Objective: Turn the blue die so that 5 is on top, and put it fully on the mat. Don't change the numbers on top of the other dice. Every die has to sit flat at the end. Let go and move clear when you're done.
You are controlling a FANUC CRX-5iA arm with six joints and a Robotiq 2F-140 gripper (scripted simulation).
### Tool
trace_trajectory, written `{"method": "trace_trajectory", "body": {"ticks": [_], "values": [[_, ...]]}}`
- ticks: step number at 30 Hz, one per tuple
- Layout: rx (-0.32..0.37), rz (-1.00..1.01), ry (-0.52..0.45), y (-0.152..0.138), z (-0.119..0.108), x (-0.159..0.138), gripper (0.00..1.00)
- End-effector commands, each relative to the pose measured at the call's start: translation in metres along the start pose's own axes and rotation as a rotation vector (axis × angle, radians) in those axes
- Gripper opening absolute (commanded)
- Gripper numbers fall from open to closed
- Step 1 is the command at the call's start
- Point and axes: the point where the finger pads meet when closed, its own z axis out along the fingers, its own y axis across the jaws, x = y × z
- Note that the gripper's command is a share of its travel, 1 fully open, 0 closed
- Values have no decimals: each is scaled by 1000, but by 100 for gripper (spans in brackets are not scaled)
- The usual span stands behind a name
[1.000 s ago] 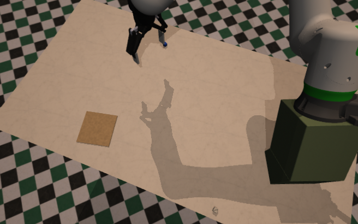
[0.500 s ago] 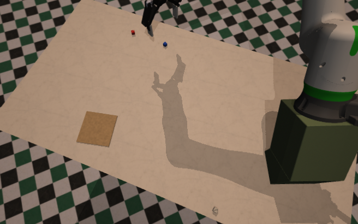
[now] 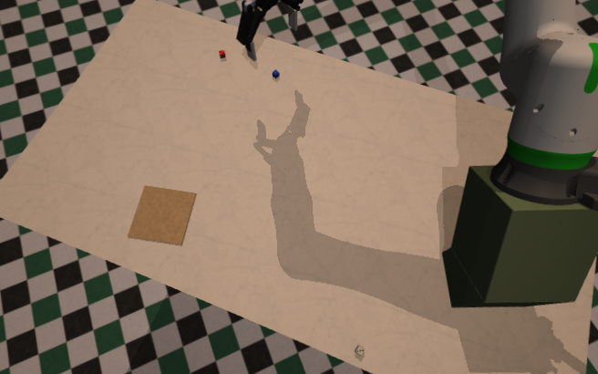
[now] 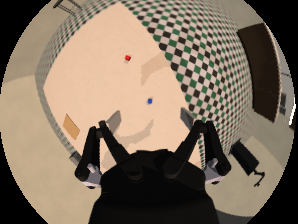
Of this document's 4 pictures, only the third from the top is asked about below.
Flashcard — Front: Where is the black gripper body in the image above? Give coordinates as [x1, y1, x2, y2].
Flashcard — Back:
[255, 0, 279, 10]

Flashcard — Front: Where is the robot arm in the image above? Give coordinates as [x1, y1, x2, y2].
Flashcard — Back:
[490, 0, 598, 211]

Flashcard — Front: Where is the brown square mat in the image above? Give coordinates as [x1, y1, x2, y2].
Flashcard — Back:
[128, 185, 196, 245]

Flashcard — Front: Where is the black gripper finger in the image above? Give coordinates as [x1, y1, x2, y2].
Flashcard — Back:
[236, 0, 272, 61]
[280, 0, 304, 31]

